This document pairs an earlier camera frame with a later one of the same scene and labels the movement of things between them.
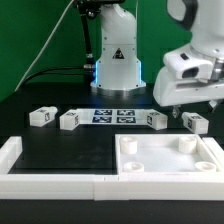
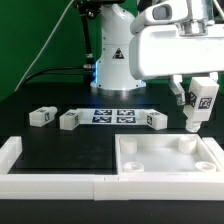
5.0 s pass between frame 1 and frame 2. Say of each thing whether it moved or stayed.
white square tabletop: stayed
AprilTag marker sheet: stayed
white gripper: moved
